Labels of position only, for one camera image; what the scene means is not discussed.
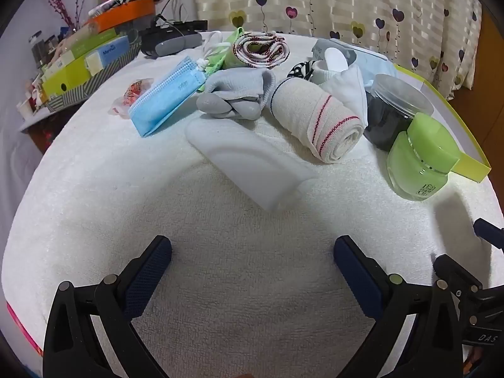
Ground white terry table cover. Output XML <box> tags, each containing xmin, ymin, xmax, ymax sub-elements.
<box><xmin>2</xmin><ymin>31</ymin><xmax>504</xmax><ymax>375</ymax></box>

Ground dark jar with clear lid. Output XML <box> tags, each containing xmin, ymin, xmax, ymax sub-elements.
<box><xmin>363</xmin><ymin>74</ymin><xmax>434</xmax><ymax>152</ymax></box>

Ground zebra striped sock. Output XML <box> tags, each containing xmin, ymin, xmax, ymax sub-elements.
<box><xmin>287</xmin><ymin>61</ymin><xmax>316</xmax><ymax>83</ymax></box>

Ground heart print curtain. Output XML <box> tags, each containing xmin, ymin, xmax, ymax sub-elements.
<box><xmin>191</xmin><ymin>0</ymin><xmax>483</xmax><ymax>95</ymax></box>

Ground lime green box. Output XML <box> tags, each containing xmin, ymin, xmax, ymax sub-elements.
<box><xmin>41</xmin><ymin>55</ymin><xmax>103</xmax><ymax>101</ymax></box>

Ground white box with lime edge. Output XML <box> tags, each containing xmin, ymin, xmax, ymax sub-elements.
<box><xmin>394</xmin><ymin>63</ymin><xmax>493</xmax><ymax>184</ymax></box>

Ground white cable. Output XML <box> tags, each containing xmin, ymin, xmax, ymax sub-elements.
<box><xmin>203</xmin><ymin>31</ymin><xmax>232</xmax><ymax>63</ymax></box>

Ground beige rolled towel red stripes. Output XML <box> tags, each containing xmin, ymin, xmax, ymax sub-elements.
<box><xmin>270</xmin><ymin>79</ymin><xmax>367</xmax><ymax>164</ymax></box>

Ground white sock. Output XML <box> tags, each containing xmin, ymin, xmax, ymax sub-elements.
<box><xmin>313</xmin><ymin>63</ymin><xmax>369</xmax><ymax>127</ymax></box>

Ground blue box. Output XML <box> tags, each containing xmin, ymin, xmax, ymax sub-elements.
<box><xmin>84</xmin><ymin>35</ymin><xmax>130</xmax><ymax>73</ymax></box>

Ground towel with dark trim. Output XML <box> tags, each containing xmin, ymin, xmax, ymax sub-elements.
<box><xmin>232</xmin><ymin>33</ymin><xmax>291</xmax><ymax>68</ymax></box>

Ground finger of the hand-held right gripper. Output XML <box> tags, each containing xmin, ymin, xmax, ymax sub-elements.
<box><xmin>433</xmin><ymin>254</ymin><xmax>484</xmax><ymax>297</ymax></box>
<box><xmin>473</xmin><ymin>218</ymin><xmax>504</xmax><ymax>249</ymax></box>

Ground white paper cup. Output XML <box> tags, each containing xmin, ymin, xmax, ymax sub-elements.
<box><xmin>16</xmin><ymin>100</ymin><xmax>36</xmax><ymax>121</ymax></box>

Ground stack of blue face masks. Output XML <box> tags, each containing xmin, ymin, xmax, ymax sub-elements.
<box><xmin>128</xmin><ymin>56</ymin><xmax>207</xmax><ymax>138</ymax></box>

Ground orange box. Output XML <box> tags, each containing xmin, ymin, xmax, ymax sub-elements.
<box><xmin>84</xmin><ymin>0</ymin><xmax>156</xmax><ymax>32</ymax></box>

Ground striped storage box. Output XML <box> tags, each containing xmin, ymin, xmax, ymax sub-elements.
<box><xmin>47</xmin><ymin>41</ymin><xmax>142</xmax><ymax>113</ymax></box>

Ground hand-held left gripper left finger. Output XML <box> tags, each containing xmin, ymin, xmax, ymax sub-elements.
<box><xmin>43</xmin><ymin>235</ymin><xmax>174</xmax><ymax>378</ymax></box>

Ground black grey headset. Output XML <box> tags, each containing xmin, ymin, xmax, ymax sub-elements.
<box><xmin>141</xmin><ymin>20</ymin><xmax>209</xmax><ymax>58</ymax></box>

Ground green jar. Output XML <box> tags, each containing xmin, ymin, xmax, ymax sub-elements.
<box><xmin>386</xmin><ymin>112</ymin><xmax>461</xmax><ymax>201</ymax></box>

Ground pale green box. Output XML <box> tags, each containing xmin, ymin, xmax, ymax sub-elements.
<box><xmin>59</xmin><ymin>27</ymin><xmax>119</xmax><ymax>61</ymax></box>

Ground red patterned clear packet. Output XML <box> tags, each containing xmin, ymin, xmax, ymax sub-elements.
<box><xmin>109</xmin><ymin>78</ymin><xmax>154</xmax><ymax>118</ymax></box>

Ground wet wipes pack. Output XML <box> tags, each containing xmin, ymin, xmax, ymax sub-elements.
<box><xmin>311</xmin><ymin>39</ymin><xmax>394</xmax><ymax>84</ymax></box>

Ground white translucent bottle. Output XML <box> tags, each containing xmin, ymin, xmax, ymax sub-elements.
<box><xmin>185</xmin><ymin>118</ymin><xmax>319</xmax><ymax>212</ymax></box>

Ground pink flower branches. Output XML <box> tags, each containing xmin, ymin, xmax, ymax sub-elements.
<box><xmin>37</xmin><ymin>0</ymin><xmax>85</xmax><ymax>28</ymax></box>

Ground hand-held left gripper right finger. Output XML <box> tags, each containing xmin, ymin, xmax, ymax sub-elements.
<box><xmin>334</xmin><ymin>235</ymin><xmax>465</xmax><ymax>378</ymax></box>

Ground grey socks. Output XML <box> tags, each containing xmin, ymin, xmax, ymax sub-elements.
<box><xmin>196</xmin><ymin>68</ymin><xmax>276</xmax><ymax>121</ymax></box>

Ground green scalloped packet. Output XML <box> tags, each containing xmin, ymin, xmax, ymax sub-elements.
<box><xmin>201</xmin><ymin>27</ymin><xmax>247</xmax><ymax>87</ymax></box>

